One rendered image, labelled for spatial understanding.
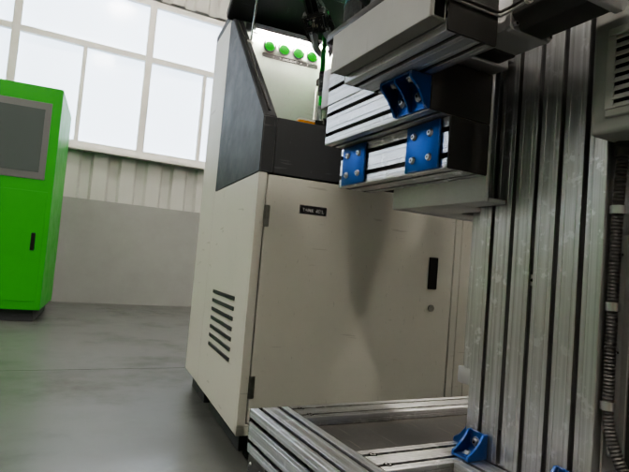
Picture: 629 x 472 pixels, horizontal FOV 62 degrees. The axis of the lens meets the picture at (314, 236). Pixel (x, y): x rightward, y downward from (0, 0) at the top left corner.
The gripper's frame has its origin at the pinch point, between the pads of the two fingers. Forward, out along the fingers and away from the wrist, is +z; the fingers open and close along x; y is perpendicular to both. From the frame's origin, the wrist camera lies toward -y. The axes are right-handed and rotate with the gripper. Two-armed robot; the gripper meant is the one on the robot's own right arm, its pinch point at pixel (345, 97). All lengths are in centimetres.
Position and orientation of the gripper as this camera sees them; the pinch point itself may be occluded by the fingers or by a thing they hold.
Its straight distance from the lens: 186.2
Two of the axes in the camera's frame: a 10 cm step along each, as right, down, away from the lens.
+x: 9.2, 1.0, 3.8
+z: -0.8, 9.9, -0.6
